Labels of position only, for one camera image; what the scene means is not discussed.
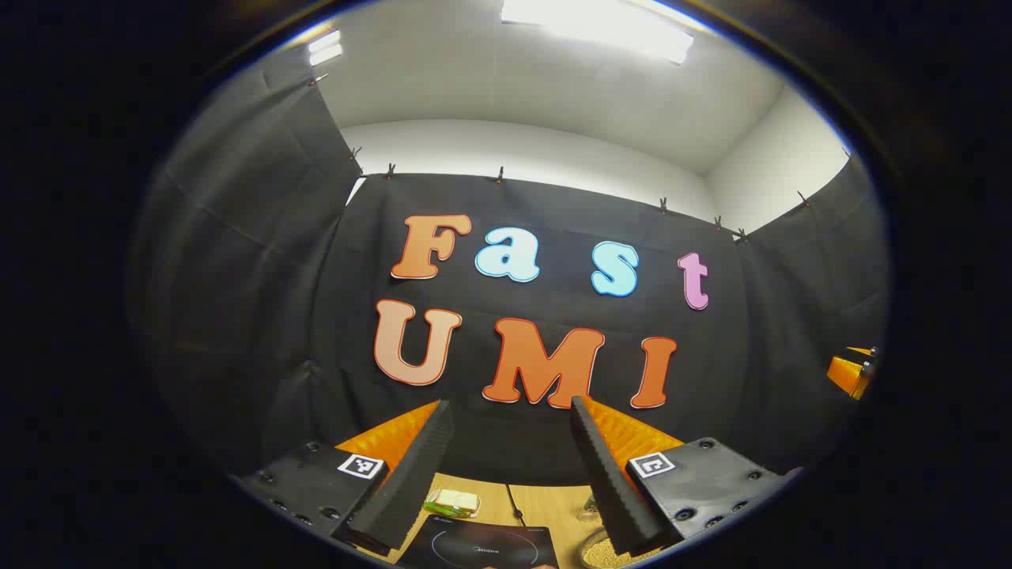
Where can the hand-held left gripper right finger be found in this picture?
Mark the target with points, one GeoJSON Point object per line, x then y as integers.
{"type": "Point", "coordinates": [613, 482]}

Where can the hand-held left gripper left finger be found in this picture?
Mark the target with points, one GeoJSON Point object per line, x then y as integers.
{"type": "Point", "coordinates": [411, 474]}

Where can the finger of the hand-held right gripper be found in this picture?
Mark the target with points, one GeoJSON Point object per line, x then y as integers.
{"type": "Point", "coordinates": [847, 373]}

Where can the black induction cooktop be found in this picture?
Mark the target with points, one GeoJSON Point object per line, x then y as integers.
{"type": "Point", "coordinates": [474, 545]}

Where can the sandwich with lettuce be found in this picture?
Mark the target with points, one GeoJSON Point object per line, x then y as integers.
{"type": "Point", "coordinates": [455, 501]}

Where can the pile of yellow soybeans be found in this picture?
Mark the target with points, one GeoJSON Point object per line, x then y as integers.
{"type": "Point", "coordinates": [613, 555]}

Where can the large ceiling light panel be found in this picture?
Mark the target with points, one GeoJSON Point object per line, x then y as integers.
{"type": "Point", "coordinates": [601, 20]}

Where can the small ceiling light panel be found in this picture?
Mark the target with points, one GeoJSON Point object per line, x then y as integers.
{"type": "Point", "coordinates": [326, 47]}

